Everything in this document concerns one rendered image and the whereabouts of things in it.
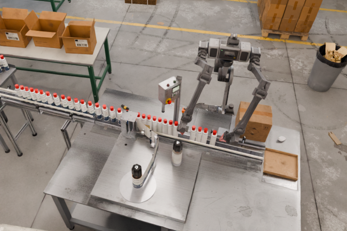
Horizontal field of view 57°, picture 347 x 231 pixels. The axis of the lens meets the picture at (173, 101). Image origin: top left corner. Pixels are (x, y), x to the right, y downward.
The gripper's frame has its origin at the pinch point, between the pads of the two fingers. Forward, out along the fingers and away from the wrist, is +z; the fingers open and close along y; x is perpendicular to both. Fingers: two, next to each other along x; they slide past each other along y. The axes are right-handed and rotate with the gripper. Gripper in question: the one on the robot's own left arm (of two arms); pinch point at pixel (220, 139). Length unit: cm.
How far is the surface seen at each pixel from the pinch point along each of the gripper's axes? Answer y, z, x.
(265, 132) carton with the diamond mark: -19.0, -27.4, 28.9
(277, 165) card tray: 3, -26, 51
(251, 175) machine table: 19.7, -11.3, 34.6
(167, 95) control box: 0, 2, -67
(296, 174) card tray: 8, -37, 64
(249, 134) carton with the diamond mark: -17.9, -12.9, 23.2
